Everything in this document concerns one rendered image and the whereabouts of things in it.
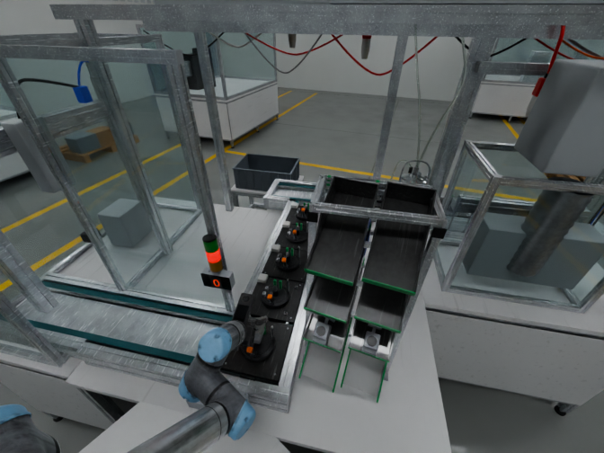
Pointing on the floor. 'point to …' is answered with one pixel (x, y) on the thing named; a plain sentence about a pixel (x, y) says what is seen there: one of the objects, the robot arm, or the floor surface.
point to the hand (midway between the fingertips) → (255, 315)
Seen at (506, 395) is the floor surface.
